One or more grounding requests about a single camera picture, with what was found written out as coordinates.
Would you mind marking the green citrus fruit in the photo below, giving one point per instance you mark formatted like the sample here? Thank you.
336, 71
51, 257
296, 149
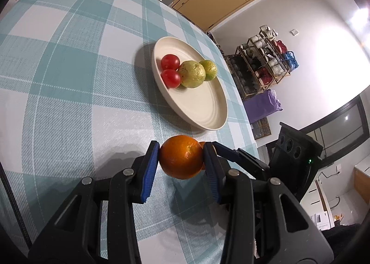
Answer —
209, 70

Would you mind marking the black framed glass door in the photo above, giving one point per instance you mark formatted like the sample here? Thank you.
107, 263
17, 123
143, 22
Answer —
347, 125

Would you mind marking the orange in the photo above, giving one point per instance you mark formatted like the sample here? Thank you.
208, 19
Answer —
202, 147
180, 157

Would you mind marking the yellow-green guava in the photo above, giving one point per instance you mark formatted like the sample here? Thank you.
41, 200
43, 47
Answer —
191, 74

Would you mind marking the small white box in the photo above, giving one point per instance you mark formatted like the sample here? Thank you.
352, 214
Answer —
320, 220

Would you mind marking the wooden cabinet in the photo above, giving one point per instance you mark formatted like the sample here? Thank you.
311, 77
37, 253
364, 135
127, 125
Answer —
362, 186

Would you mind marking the white light switch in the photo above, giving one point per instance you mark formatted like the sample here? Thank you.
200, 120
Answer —
294, 32

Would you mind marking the cream round plate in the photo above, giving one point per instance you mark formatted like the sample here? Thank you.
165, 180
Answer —
199, 102

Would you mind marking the purple bag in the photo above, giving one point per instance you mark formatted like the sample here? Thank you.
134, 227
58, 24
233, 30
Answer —
260, 106

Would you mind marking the small patterned mat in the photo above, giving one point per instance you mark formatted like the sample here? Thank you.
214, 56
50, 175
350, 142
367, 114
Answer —
261, 129

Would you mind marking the person's black clothing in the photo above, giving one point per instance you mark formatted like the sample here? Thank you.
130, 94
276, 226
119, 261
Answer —
347, 243

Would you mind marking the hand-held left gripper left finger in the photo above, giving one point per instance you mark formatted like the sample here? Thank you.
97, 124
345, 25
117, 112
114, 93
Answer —
150, 171

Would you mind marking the red tomato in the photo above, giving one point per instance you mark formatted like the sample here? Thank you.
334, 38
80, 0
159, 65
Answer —
171, 78
170, 62

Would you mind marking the teal checked tablecloth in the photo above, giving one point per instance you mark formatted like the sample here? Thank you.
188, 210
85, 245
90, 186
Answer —
72, 93

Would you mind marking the wooden shoe rack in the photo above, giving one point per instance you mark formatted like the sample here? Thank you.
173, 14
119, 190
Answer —
276, 82

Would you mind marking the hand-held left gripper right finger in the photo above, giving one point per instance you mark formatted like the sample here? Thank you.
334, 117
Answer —
213, 177

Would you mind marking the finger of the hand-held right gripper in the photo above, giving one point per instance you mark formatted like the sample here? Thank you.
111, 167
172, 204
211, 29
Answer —
231, 157

